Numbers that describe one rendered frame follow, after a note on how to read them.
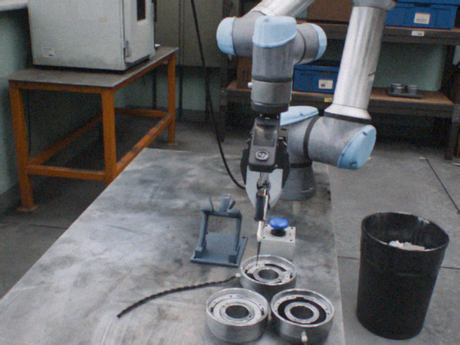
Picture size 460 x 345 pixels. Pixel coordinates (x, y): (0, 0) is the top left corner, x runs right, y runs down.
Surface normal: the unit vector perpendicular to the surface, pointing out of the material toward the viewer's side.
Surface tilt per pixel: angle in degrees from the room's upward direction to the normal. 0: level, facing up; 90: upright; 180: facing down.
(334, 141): 76
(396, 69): 90
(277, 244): 90
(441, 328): 0
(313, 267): 0
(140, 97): 90
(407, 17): 90
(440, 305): 0
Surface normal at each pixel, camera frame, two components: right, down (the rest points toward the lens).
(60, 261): 0.04, -0.93
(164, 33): -0.14, 0.35
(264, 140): -0.02, -0.61
